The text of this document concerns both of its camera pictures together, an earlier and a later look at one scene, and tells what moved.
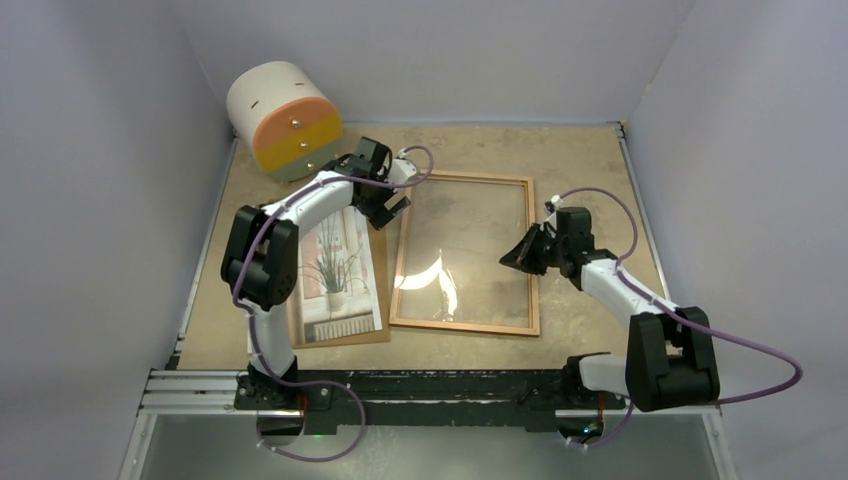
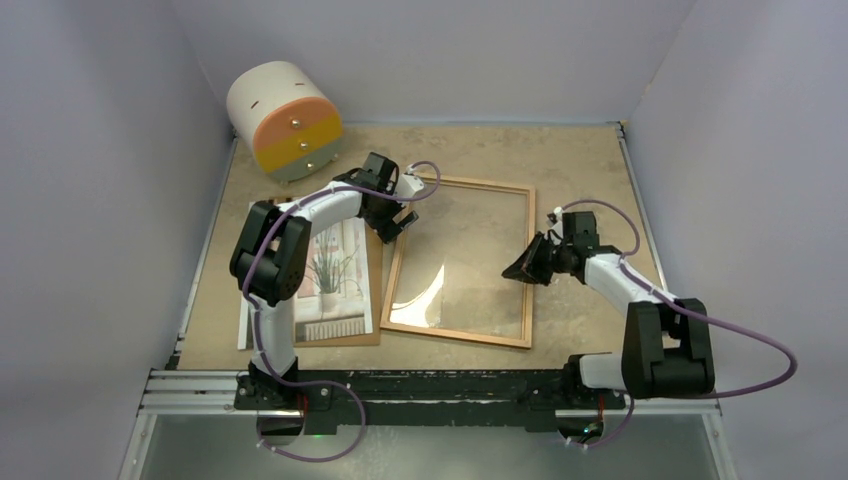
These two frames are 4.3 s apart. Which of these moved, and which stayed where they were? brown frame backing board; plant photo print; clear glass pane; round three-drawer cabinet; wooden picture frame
Moved: brown frame backing board; wooden picture frame
Stayed: clear glass pane; plant photo print; round three-drawer cabinet
